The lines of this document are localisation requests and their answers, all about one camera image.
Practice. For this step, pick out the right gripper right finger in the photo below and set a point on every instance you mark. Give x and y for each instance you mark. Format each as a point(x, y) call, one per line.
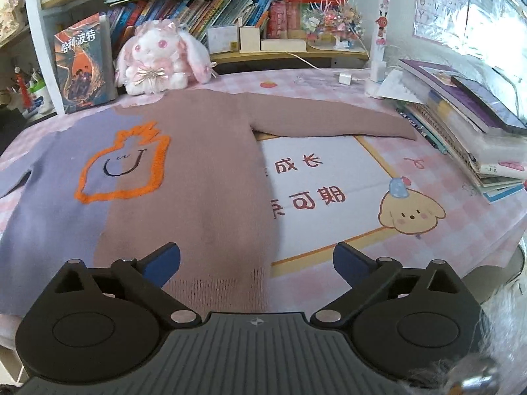
point(369, 281)

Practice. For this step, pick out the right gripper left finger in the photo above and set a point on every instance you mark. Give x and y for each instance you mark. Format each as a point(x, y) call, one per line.
point(143, 280)

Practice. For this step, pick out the purple and mauve sweater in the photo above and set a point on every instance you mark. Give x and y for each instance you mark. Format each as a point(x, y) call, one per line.
point(186, 170)

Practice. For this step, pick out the stack of books and notebooks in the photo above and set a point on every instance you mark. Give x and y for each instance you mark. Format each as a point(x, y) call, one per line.
point(464, 120)

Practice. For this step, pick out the white pen cup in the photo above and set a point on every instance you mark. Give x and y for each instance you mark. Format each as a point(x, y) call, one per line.
point(39, 98)

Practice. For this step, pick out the Harry Potter book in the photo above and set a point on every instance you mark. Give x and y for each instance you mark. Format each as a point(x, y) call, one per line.
point(84, 64)

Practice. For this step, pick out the pink white plush bunny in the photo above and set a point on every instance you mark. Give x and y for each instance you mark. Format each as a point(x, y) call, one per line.
point(161, 56)

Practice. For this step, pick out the colourful paper flower ornament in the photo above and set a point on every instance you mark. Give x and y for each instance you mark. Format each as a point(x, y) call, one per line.
point(332, 25)

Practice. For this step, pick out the red book box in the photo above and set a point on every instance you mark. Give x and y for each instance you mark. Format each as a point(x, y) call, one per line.
point(305, 19)

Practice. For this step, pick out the white wooden bookshelf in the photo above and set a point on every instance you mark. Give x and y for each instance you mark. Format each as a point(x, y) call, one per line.
point(266, 44)

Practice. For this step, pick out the row of colourful books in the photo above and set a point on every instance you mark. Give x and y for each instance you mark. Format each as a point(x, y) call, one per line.
point(196, 16)

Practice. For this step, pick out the white charger with cable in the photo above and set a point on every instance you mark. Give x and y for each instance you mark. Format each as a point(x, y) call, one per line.
point(375, 73)

